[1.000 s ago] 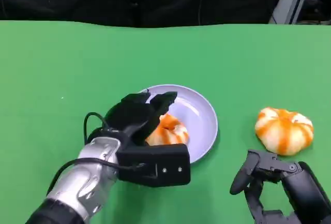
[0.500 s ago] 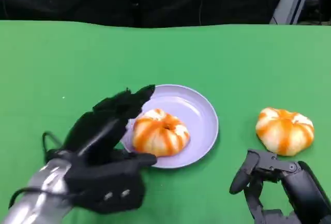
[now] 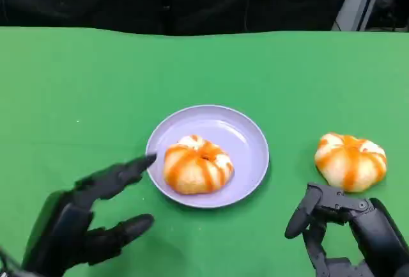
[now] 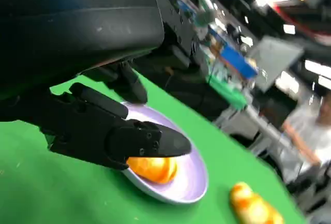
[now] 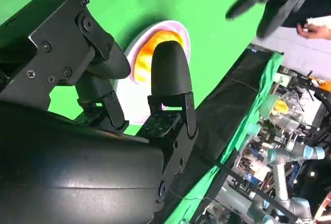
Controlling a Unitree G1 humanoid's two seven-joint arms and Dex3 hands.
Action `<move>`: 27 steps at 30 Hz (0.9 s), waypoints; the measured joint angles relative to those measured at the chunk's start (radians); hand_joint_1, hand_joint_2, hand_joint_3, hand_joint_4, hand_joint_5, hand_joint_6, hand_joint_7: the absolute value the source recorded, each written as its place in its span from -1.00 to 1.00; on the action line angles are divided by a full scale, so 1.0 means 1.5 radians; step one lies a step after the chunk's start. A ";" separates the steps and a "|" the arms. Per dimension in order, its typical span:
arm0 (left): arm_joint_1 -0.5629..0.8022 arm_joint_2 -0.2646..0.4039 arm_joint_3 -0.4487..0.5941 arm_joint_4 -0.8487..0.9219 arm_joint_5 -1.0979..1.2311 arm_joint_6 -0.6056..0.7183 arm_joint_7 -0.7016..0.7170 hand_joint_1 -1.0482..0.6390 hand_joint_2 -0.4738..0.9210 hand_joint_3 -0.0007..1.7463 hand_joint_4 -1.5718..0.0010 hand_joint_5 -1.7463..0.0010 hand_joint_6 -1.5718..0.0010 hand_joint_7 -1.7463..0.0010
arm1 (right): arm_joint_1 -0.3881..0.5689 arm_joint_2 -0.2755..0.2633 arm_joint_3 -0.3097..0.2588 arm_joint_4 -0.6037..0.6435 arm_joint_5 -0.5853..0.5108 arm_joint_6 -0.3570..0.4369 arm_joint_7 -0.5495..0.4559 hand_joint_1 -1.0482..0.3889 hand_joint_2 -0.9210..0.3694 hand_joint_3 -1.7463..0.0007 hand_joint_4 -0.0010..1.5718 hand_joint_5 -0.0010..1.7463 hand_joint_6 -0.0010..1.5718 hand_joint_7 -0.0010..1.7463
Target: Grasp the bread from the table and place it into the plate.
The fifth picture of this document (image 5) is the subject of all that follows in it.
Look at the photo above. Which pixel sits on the person's hand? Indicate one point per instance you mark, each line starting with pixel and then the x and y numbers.
pixel 315 31

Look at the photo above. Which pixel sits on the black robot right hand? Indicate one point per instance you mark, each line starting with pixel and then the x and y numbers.
pixel 64 169

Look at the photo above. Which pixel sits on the lilac plate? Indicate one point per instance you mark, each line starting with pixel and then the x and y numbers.
pixel 178 28

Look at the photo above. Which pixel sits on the black cloth backdrop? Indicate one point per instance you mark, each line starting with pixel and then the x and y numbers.
pixel 227 105

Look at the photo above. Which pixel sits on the orange and white toy bread roll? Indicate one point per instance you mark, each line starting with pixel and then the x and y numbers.
pixel 144 58

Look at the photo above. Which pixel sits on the green table cloth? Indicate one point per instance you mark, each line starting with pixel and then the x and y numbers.
pixel 181 1

